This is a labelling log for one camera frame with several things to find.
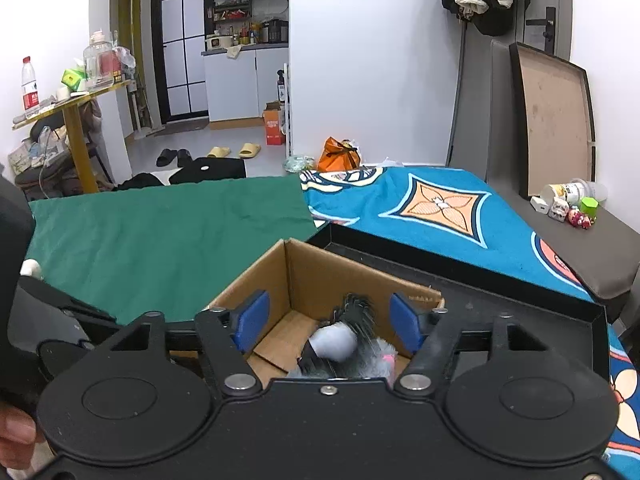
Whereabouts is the black shallow tray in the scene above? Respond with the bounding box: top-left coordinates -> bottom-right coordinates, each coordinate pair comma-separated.
307,223 -> 610,378

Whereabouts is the person left hand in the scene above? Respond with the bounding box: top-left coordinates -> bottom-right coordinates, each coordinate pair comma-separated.
0,402 -> 44,470

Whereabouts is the white plastic tub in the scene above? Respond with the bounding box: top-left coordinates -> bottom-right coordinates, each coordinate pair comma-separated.
539,178 -> 608,206

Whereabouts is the water bottle red label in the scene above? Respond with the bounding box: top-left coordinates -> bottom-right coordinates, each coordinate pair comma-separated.
22,56 -> 39,114

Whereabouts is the orange cardboard box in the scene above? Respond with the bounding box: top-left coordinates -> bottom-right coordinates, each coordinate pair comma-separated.
262,101 -> 286,145

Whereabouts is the black spiky pouch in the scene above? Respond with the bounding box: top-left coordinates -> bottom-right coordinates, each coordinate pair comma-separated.
297,292 -> 375,368

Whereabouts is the yellow side table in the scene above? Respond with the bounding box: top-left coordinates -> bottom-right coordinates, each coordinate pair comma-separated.
12,80 -> 131,194

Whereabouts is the black laptop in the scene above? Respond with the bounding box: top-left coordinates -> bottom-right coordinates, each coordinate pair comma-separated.
168,157 -> 246,185

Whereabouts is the grey fluffy plush toy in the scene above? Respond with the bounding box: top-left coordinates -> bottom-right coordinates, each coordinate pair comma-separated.
286,338 -> 406,382

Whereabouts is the white towel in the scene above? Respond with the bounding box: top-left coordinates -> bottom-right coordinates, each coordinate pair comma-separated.
20,259 -> 43,281

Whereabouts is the green lidded jar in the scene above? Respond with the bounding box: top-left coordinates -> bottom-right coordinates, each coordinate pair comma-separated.
579,196 -> 599,220

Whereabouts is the orange bag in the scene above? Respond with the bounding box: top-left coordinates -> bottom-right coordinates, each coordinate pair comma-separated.
317,136 -> 361,172

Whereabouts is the white kitchen cabinet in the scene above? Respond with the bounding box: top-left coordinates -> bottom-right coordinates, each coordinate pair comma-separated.
201,44 -> 288,122

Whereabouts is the yellow slipper pair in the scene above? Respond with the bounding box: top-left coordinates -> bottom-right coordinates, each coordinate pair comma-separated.
206,142 -> 264,161

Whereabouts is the brown cardboard box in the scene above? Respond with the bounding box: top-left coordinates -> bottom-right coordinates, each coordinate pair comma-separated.
207,240 -> 445,386

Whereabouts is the black slipper pair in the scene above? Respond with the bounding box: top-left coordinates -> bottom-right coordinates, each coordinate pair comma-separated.
156,148 -> 193,168

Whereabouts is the green cloth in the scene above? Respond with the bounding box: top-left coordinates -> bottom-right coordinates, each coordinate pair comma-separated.
28,176 -> 316,324

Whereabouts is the leaning brown framed board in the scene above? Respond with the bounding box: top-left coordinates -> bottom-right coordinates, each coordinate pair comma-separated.
509,42 -> 596,198

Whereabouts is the grey bench mat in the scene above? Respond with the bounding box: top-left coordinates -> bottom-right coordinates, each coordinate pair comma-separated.
487,39 -> 640,306

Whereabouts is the blue patterned blanket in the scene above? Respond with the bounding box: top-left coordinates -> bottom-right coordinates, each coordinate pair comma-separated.
299,166 -> 639,479

